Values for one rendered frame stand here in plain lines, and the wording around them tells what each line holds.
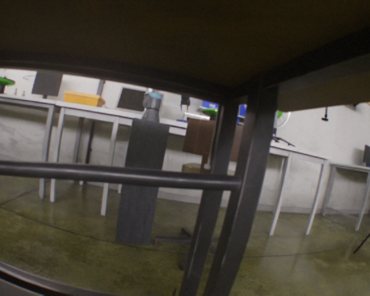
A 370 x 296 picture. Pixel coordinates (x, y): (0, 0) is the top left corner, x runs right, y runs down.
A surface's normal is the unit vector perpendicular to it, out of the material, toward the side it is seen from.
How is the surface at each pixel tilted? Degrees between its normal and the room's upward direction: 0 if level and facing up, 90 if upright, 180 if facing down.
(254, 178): 90
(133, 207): 90
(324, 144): 90
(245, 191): 90
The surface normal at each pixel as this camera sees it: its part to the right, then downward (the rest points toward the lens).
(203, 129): -0.37, -0.05
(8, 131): 0.11, 0.04
